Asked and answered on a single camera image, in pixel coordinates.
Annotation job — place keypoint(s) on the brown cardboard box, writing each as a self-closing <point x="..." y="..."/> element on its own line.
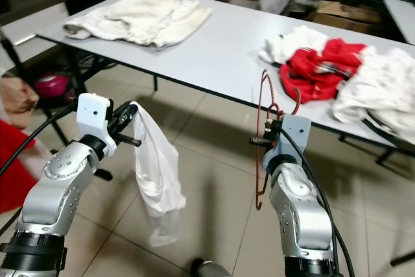
<point x="343" y="12"/>

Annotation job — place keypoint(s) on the hanging beige garment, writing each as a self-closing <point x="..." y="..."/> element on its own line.
<point x="16" y="102"/>

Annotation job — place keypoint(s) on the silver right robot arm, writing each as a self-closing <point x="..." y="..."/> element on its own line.
<point x="301" y="212"/>

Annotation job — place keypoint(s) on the red garment with white stripes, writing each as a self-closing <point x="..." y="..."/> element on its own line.
<point x="314" y="69"/>

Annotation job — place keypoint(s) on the cream folded garment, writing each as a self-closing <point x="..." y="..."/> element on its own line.
<point x="142" y="21"/>

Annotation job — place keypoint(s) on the thin white garment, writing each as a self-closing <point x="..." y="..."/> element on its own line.
<point x="159" y="173"/>

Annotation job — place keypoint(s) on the hanging red cloth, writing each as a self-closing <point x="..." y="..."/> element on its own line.
<point x="14" y="173"/>

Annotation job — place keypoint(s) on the low white side table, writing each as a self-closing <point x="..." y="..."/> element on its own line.
<point x="29" y="27"/>

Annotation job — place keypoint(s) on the large white crumpled garment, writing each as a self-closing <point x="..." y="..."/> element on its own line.
<point x="379" y="92"/>

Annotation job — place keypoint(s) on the small white crumpled garment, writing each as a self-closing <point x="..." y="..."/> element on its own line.
<point x="288" y="43"/>

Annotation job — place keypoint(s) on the white table with black legs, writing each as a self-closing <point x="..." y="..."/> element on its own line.
<point x="220" y="56"/>

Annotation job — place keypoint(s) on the grey robot foot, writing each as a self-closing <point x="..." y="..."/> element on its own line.
<point x="214" y="269"/>

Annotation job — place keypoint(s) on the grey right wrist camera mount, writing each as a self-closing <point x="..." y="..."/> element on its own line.
<point x="296" y="133"/>

